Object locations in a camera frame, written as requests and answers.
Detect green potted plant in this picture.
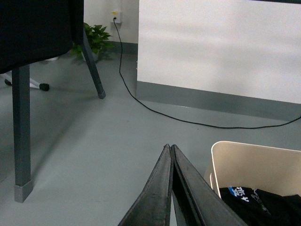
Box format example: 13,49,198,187
83,23,113,62

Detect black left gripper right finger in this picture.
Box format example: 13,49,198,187
171,145,246,226

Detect white plastic hamper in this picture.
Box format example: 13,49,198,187
204,141,301,196

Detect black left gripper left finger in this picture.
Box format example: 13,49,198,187
119,144,174,226

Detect white wall socket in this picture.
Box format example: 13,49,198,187
111,10,122,24

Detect white stand leg black foot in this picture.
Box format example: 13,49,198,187
0,71,50,91

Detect black power cable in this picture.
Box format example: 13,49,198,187
113,16,301,129

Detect black printed t-shirt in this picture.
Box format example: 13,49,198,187
220,187,301,226

